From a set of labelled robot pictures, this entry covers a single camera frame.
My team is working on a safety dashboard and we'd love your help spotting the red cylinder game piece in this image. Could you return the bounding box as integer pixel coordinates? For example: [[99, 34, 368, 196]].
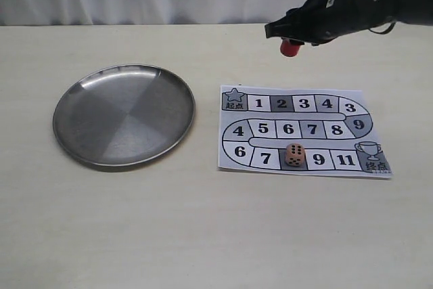
[[279, 39, 304, 58]]

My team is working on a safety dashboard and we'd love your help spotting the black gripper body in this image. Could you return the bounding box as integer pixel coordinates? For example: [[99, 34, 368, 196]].
[[294, 0, 432, 41]]

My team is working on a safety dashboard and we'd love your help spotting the black cable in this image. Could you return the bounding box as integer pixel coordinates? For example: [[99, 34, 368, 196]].
[[368, 20, 397, 36]]

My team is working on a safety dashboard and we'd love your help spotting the round stainless steel plate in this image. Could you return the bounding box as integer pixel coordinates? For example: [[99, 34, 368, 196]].
[[51, 64, 196, 170]]

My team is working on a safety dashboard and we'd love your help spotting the wooden die with black pips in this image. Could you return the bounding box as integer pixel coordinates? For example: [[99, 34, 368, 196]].
[[284, 143, 305, 167]]

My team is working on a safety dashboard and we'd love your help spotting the paper number game board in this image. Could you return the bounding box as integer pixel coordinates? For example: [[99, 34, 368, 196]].
[[218, 85, 392, 179]]

